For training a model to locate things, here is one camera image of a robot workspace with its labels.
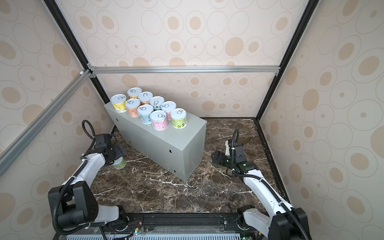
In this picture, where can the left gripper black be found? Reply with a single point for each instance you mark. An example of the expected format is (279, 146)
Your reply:
(119, 151)

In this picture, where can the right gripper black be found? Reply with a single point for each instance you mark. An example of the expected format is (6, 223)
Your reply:
(219, 153)

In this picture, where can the pink label can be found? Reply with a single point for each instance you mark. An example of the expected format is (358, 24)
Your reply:
(132, 106)
(145, 97)

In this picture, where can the blue label can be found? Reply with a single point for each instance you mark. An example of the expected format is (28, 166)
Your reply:
(144, 112)
(157, 102)

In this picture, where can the tall yellow label can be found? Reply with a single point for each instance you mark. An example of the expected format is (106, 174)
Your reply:
(118, 102)

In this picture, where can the green label can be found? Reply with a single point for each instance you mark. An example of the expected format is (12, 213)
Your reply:
(179, 118)

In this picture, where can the small yellow label can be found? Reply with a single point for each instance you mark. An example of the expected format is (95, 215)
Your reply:
(133, 93)

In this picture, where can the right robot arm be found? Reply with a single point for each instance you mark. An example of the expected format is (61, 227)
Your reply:
(264, 192)

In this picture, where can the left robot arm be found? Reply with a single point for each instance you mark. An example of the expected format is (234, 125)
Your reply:
(73, 205)

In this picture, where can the grey metal cabinet box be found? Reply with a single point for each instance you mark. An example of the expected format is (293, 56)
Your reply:
(177, 150)

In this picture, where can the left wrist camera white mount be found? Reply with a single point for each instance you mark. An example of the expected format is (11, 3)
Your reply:
(103, 141)

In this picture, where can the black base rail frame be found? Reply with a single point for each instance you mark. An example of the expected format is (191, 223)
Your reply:
(201, 226)

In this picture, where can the horizontal aluminium back rail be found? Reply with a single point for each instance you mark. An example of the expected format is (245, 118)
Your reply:
(185, 70)

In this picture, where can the aluminium left side rail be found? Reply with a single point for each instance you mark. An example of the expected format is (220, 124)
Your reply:
(26, 137)

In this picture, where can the black left corner post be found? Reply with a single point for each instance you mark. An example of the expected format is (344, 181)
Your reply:
(66, 30)

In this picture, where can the black corner post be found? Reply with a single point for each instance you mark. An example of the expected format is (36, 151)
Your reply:
(304, 20)
(66, 30)

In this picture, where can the black right corner post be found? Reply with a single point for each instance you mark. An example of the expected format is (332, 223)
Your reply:
(304, 20)

